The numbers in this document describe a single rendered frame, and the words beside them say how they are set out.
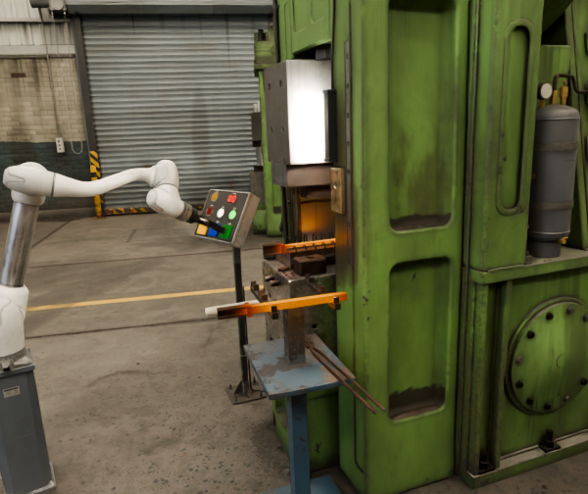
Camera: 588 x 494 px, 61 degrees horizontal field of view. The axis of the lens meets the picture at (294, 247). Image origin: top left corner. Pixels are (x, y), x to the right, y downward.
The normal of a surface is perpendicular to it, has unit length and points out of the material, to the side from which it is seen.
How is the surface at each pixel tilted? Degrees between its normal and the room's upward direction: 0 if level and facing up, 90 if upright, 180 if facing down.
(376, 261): 90
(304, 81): 90
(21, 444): 90
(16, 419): 90
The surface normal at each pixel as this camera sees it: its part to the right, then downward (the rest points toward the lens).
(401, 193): 0.35, 0.18
